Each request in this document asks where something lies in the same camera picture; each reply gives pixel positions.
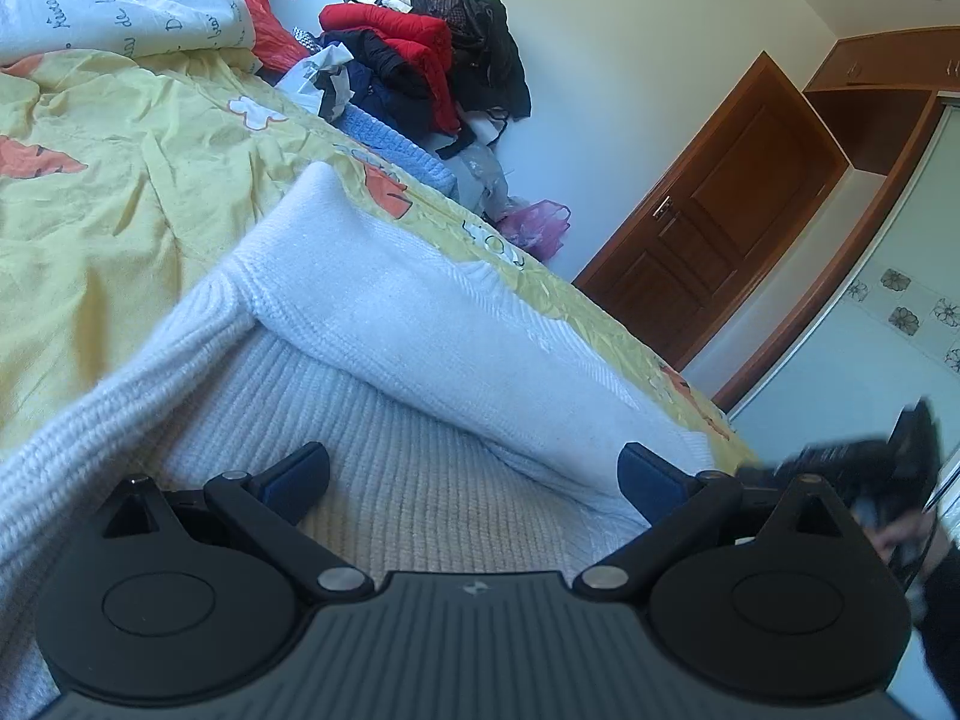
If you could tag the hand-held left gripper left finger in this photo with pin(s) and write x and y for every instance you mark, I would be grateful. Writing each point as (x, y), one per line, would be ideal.
(296, 476)

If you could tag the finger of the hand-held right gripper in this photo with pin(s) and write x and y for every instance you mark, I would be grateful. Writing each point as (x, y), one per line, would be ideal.
(817, 457)

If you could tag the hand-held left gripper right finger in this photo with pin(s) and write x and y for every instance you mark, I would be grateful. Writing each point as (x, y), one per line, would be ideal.
(649, 476)

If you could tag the white knit sweater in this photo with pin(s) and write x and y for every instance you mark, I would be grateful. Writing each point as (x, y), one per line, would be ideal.
(390, 360)

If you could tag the black clothes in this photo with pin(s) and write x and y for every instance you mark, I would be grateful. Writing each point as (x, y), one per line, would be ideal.
(487, 52)

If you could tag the person's right hand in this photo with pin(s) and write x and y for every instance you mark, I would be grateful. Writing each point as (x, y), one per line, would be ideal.
(900, 536)

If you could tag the flower print wardrobe door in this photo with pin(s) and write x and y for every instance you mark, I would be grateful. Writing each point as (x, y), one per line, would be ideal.
(885, 240)

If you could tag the brown wooden door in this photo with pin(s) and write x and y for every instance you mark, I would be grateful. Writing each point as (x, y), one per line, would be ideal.
(712, 210)

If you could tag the pink plastic bag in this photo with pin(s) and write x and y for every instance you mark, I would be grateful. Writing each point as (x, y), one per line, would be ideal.
(536, 229)

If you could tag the yellow bedsheet with orange print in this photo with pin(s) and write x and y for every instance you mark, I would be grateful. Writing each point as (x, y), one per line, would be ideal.
(112, 225)

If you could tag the clear plastic bag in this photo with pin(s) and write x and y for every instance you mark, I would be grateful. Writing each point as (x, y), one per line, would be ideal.
(487, 176)

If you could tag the blue knit cloth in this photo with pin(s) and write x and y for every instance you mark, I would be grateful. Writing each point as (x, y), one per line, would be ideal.
(390, 146)

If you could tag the white grey plastic bag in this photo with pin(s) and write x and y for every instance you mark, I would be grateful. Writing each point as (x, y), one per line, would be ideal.
(315, 79)

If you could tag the navy cloth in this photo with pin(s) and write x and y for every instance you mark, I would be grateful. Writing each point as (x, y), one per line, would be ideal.
(382, 82)

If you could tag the red jacket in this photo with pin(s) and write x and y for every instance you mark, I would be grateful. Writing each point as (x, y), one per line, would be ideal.
(397, 30)

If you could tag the white printed duvet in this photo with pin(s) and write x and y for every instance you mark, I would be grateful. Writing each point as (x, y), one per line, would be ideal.
(112, 15)

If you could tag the wooden wardrobe frame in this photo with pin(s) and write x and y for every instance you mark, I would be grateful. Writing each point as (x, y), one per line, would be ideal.
(885, 120)

